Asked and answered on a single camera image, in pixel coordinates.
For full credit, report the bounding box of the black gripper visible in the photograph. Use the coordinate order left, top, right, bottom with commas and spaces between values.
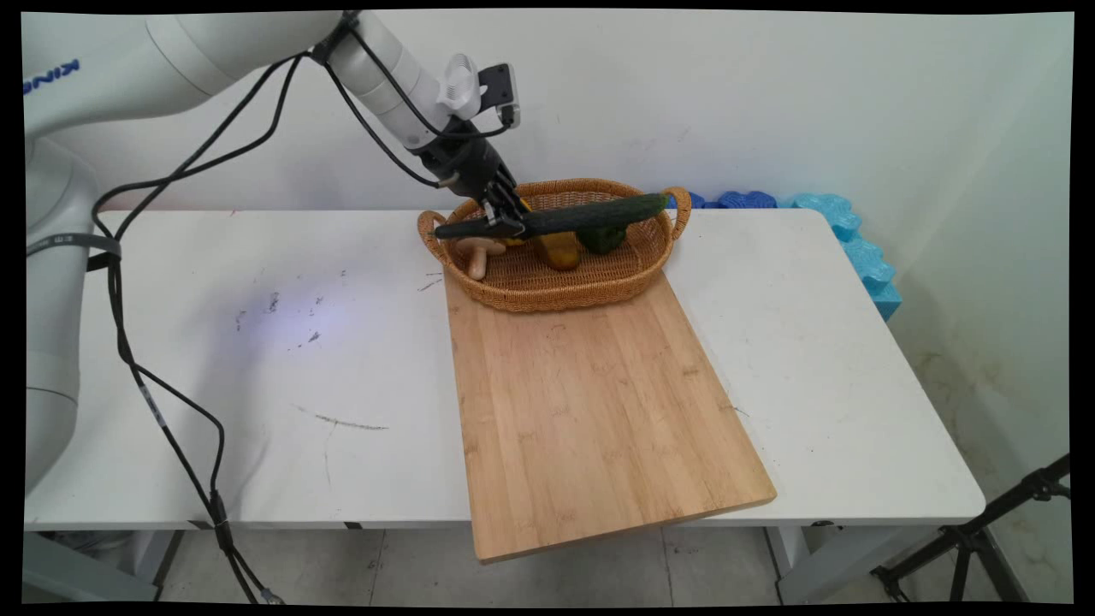
409, 134, 534, 240

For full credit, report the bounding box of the dark green cucumber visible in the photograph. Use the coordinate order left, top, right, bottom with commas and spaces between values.
434, 192, 669, 241

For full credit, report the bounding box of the yellow bell pepper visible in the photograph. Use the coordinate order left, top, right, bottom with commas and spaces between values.
503, 198, 536, 249

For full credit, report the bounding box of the brown mushroom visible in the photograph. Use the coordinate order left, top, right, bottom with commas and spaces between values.
454, 237, 508, 282

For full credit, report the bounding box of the brown potato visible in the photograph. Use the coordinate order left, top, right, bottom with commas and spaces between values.
536, 231, 583, 273

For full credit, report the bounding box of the woven wicker basket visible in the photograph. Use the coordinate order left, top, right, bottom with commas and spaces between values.
417, 178, 692, 314

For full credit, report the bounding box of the green bell pepper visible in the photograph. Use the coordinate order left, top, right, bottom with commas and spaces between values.
575, 224, 629, 257

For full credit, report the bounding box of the wooden cutting board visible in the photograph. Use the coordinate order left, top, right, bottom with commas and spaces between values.
443, 272, 778, 565

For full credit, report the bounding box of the light blue foam mat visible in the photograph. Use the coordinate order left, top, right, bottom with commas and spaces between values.
790, 192, 904, 323

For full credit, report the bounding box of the white table leg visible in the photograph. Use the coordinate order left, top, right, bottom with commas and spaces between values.
764, 524, 933, 605
24, 530, 186, 603

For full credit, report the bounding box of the black tripod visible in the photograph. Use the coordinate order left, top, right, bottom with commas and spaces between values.
870, 453, 1073, 604

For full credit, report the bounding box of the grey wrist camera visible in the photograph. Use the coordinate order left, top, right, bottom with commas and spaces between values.
477, 63, 522, 130

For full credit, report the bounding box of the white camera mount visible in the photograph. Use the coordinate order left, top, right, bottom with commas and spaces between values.
436, 52, 482, 121

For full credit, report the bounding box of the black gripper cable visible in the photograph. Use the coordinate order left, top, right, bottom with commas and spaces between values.
90, 51, 455, 605

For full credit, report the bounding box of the black cable strap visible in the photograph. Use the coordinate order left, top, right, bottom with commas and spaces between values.
310, 10, 363, 66

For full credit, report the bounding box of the black camera cable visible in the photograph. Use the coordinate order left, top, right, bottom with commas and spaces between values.
90, 10, 519, 605

